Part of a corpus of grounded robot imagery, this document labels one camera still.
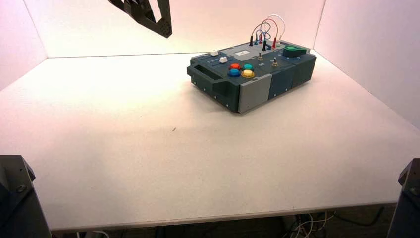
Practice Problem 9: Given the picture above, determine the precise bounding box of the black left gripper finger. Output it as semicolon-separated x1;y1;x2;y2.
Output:
129;0;173;39
107;0;142;15

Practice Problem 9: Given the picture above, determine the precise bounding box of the dark teal grey task box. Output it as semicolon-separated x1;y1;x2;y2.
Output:
186;40;317;115

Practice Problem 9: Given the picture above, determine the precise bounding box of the green rotary knob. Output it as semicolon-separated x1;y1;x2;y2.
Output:
282;45;308;58

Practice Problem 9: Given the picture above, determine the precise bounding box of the blue banana plug wire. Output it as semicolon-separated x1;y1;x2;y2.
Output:
254;29;272;51

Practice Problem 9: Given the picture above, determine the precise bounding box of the black banana plug wire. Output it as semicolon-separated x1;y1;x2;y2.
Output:
249;22;267;52

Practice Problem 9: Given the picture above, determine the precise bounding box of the red banana plug wire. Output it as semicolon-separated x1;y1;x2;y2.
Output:
258;18;279;50

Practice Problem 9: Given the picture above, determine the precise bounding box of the white banana plug wire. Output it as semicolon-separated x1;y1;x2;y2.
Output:
266;14;286;47

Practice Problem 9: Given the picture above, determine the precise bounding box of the white cable bundle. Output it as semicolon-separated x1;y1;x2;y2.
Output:
288;212;336;238

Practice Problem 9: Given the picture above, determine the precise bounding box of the black cable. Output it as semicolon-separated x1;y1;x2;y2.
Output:
333;206;385;228

